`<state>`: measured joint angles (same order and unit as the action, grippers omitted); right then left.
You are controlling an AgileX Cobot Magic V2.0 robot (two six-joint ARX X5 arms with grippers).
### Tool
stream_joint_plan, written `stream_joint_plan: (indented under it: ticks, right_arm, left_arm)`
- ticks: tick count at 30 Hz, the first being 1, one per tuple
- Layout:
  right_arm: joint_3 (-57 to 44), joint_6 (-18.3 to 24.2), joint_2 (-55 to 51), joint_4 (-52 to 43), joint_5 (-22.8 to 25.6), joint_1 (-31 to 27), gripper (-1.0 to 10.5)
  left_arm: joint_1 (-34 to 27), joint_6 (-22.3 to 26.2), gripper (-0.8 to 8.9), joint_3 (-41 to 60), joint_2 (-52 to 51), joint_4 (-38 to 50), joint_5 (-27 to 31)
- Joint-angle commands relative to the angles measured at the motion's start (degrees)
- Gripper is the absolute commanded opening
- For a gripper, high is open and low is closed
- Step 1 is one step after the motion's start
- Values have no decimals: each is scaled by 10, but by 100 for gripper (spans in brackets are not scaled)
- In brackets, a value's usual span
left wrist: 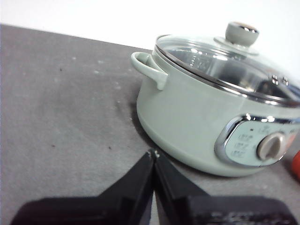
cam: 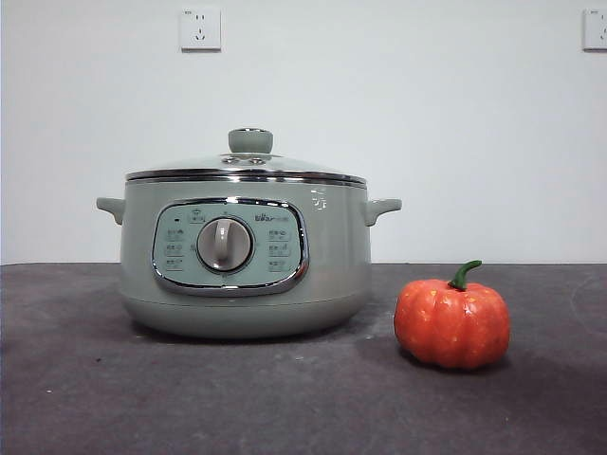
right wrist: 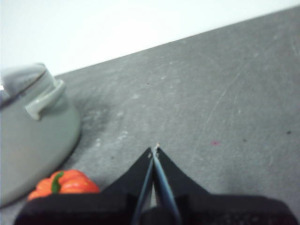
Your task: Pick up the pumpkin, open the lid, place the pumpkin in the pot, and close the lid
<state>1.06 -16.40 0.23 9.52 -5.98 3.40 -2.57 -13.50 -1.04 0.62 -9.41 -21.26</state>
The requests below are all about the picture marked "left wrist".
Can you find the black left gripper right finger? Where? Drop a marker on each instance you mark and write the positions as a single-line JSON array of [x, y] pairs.
[[187, 208]]

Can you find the pale green electric pot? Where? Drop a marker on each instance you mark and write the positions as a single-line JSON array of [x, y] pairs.
[[182, 112]]

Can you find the glass pot lid with knob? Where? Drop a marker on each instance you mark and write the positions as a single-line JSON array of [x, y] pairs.
[[241, 32]]

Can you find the orange pumpkin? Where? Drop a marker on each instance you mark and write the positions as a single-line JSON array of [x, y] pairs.
[[296, 165]]

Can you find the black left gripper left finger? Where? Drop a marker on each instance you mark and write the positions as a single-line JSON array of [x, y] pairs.
[[112, 206]]

